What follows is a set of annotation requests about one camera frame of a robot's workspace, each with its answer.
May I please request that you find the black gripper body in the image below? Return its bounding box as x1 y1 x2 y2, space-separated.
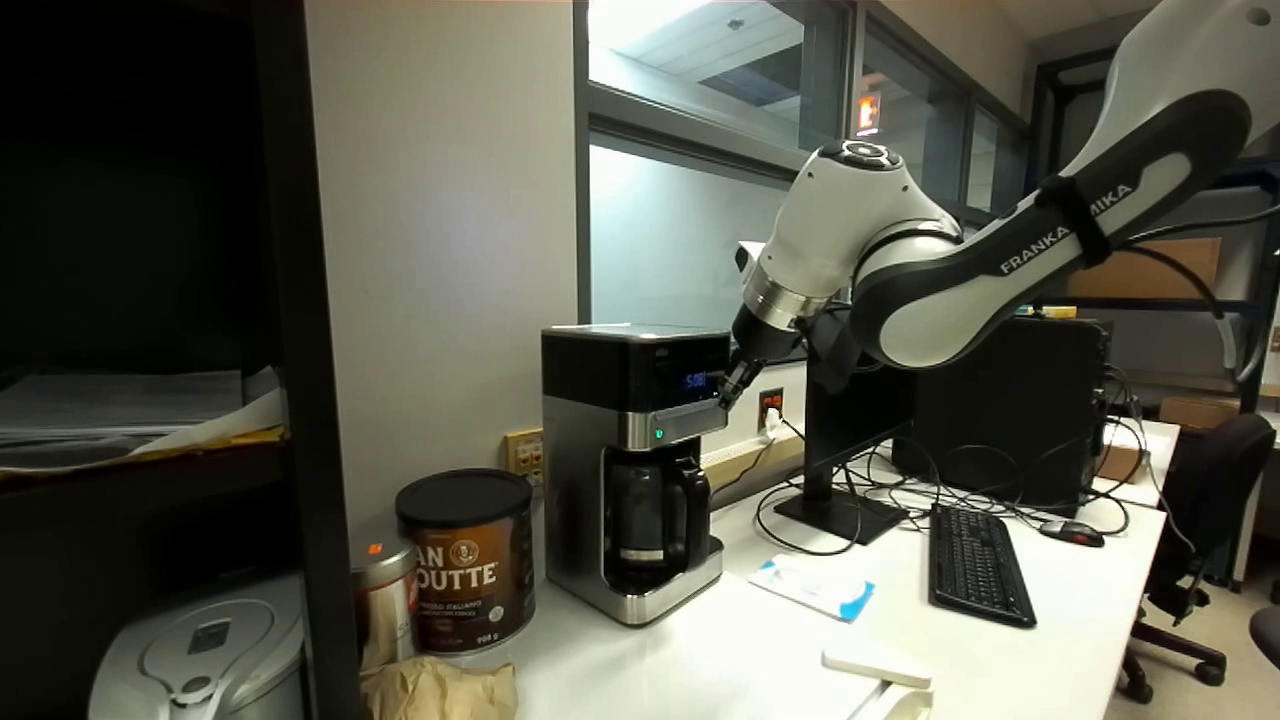
728 304 810 383

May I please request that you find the black silver coffeemaker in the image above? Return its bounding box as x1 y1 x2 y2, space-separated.
538 320 735 630

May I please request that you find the black computer monitor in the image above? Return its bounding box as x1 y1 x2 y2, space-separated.
771 307 928 547

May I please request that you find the glass coffee carafe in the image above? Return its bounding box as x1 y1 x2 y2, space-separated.
606 447 718 590

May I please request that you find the black computer tower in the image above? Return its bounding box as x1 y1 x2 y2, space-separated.
890 313 1113 512

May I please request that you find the black keyboard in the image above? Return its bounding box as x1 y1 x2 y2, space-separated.
926 501 1045 630

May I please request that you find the white folded paper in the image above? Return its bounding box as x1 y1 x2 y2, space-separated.
816 642 941 720

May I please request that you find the brown coffee can black lid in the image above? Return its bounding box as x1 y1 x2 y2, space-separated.
394 462 541 660

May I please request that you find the black computer mouse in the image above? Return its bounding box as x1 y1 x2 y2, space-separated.
1037 516 1108 551

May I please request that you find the cardboard box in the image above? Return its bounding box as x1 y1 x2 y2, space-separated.
1066 230 1224 304

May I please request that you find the black office chair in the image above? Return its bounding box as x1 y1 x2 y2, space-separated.
1113 406 1280 706

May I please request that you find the white round kitchen appliance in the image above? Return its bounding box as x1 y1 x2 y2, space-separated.
85 570 317 720

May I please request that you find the stack of white papers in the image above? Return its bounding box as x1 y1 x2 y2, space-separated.
0 363 293 480

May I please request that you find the black shelf cabinet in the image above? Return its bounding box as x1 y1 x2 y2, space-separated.
0 0 367 720

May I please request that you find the white wall outlet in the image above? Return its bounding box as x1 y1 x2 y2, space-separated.
751 383 794 441

